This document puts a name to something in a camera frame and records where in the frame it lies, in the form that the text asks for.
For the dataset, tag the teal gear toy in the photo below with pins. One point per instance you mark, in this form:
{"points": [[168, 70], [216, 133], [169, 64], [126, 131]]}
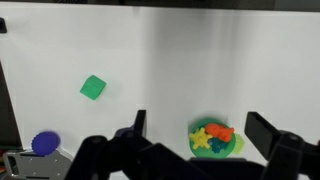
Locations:
{"points": [[218, 145]]}

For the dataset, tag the orange toy figure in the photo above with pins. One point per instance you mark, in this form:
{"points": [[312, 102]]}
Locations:
{"points": [[220, 131]]}

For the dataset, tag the yellow star gear toy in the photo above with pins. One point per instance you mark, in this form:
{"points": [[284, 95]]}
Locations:
{"points": [[200, 138]]}

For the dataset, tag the green bowl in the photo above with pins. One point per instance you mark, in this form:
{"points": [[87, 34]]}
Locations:
{"points": [[200, 153]]}

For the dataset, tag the purple ridged disc toy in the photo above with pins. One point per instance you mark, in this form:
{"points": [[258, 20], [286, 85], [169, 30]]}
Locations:
{"points": [[45, 143]]}

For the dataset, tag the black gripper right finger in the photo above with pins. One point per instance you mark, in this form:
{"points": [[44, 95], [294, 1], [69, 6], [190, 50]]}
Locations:
{"points": [[286, 153]]}

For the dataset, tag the small black edge clamp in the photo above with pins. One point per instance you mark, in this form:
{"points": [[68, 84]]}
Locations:
{"points": [[2, 25]]}

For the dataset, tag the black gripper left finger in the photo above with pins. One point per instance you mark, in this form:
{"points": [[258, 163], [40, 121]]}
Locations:
{"points": [[110, 160]]}

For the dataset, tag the light green cube toy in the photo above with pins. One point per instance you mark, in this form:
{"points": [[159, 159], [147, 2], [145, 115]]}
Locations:
{"points": [[238, 144]]}

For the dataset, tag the dark side panel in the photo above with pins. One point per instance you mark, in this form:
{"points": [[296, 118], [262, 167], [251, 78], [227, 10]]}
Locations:
{"points": [[7, 116]]}

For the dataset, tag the silver metal mounting plate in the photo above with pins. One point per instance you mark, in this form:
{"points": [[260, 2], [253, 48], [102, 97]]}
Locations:
{"points": [[36, 166]]}

